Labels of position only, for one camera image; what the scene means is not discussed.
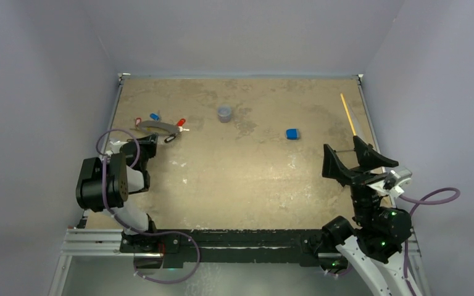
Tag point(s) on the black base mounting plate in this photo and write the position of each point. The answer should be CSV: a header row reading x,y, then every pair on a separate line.
x,y
174,247

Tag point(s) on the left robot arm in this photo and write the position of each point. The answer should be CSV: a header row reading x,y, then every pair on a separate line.
x,y
105,184

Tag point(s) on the small grey cup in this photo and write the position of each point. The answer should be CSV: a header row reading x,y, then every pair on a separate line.
x,y
224,113

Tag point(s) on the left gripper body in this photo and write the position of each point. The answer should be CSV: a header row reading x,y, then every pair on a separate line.
x,y
147,150

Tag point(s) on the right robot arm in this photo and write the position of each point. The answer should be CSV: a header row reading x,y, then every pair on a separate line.
x,y
374,241

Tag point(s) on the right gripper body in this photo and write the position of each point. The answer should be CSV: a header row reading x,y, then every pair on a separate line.
x,y
360,181

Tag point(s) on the blue eraser block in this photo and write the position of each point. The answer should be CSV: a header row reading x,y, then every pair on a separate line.
x,y
292,134

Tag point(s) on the aluminium frame rail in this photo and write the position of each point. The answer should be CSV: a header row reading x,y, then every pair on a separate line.
x,y
107,242

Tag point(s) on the yellow wooden stick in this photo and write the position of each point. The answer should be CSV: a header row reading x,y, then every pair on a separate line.
x,y
348,114

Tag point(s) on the black key tag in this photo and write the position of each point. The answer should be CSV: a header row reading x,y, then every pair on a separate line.
x,y
170,139

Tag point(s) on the blue key tag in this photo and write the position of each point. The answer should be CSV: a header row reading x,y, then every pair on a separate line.
x,y
155,117

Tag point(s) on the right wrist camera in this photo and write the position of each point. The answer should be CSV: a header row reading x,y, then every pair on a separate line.
x,y
396,181

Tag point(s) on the metal key organizer plate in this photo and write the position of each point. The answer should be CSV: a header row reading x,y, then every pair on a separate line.
x,y
155,127

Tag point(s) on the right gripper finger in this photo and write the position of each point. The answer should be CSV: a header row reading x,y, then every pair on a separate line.
x,y
368,158
333,168

